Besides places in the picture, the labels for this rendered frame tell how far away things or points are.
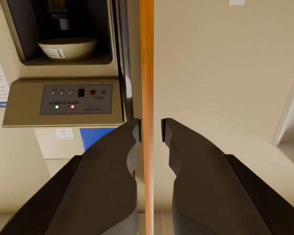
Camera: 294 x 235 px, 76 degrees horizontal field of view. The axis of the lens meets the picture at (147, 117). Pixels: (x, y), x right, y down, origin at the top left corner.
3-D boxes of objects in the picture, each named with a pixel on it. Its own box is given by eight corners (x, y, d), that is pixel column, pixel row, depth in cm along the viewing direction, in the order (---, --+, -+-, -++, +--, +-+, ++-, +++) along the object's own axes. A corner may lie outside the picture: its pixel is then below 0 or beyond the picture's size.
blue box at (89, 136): (120, 110, 59) (122, 134, 63) (88, 110, 59) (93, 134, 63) (115, 126, 50) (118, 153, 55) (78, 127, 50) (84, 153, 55)
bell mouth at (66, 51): (102, 37, 67) (104, 52, 70) (52, 38, 67) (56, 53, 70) (89, 43, 51) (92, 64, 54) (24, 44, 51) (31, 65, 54)
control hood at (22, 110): (125, 78, 55) (128, 108, 60) (14, 79, 55) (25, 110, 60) (121, 92, 45) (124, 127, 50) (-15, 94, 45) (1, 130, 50)
